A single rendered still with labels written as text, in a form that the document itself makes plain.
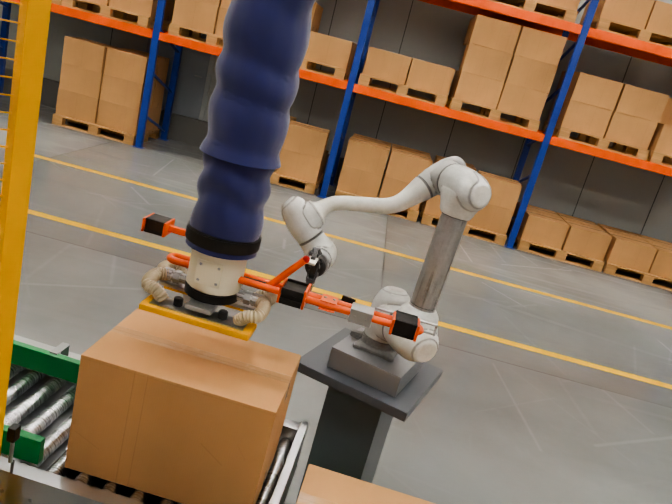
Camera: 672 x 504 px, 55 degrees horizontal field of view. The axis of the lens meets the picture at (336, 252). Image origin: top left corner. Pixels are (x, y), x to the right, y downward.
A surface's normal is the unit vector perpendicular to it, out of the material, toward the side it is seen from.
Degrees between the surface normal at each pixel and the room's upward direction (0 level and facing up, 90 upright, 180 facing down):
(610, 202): 90
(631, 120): 90
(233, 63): 74
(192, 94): 90
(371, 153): 90
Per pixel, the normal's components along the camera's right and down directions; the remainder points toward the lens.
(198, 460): -0.13, 0.26
